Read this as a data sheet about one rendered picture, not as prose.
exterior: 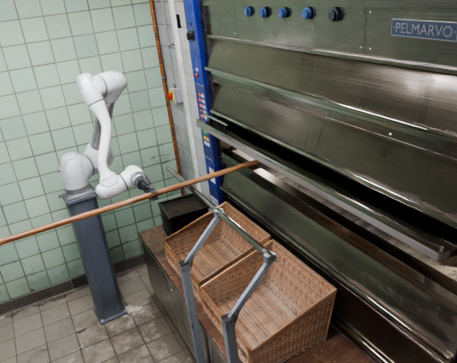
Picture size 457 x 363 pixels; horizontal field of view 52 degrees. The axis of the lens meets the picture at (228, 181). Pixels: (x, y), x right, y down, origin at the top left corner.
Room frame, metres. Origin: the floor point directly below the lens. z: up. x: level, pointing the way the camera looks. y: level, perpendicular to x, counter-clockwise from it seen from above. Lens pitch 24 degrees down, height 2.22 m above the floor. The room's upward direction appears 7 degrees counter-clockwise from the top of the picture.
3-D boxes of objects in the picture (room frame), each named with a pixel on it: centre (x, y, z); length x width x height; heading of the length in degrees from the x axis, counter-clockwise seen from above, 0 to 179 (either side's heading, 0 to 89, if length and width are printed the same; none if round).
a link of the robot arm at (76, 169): (2.85, 0.99, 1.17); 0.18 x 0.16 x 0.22; 144
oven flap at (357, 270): (1.99, -0.35, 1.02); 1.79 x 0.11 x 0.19; 24
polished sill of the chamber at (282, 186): (2.00, -0.37, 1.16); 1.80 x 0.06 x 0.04; 24
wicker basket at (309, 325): (1.87, -0.11, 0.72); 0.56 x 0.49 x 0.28; 25
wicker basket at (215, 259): (2.41, 0.13, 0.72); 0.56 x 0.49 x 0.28; 25
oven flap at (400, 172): (1.99, -0.35, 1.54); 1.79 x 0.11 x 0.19; 24
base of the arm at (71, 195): (2.83, 1.01, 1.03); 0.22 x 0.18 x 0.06; 118
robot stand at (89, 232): (2.84, 1.00, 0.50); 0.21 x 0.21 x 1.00; 28
